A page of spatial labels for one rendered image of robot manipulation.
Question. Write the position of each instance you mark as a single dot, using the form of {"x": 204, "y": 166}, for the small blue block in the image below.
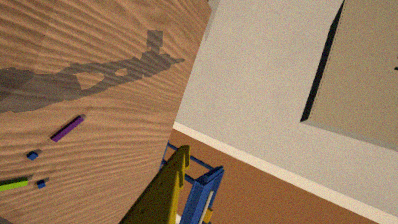
{"x": 41, "y": 184}
{"x": 32, "y": 155}

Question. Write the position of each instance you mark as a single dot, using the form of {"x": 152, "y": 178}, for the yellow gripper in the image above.
{"x": 158, "y": 202}

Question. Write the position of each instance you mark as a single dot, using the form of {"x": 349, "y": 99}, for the purple rod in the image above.
{"x": 66, "y": 129}

